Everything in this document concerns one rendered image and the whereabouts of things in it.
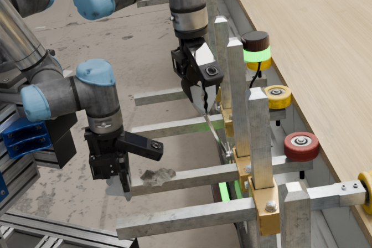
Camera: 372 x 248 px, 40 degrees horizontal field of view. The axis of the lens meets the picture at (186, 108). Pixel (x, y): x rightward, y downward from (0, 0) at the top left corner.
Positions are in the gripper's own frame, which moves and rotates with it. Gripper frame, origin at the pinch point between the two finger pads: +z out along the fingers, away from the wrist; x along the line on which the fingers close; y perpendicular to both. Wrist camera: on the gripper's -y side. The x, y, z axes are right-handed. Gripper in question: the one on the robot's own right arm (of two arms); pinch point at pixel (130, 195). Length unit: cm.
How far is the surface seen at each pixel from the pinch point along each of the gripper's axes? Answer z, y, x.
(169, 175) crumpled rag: -4.6, -10.0, 0.1
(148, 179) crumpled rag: -4.2, -4.8, 0.0
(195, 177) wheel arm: -4.0, -15.9, 1.5
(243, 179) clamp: -4.3, -26.9, 5.0
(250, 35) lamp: -35.2, -31.7, -4.3
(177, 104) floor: 82, -13, -190
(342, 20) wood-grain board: -9, -75, -70
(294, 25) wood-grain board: -9, -59, -72
